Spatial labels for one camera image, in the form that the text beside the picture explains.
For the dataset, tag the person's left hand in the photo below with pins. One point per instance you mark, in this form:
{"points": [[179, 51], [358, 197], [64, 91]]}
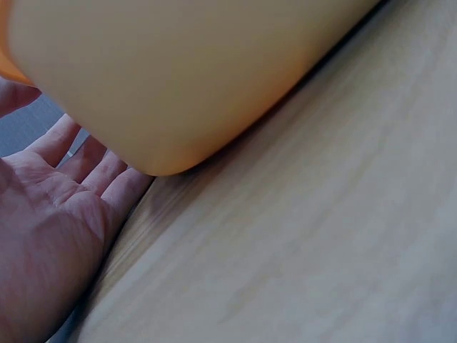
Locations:
{"points": [[43, 228]]}

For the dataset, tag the person's left thumb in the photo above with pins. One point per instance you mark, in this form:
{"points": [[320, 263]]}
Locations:
{"points": [[16, 98]]}

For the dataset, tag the orange plastic container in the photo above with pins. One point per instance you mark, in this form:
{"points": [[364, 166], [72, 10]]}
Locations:
{"points": [[171, 78]]}

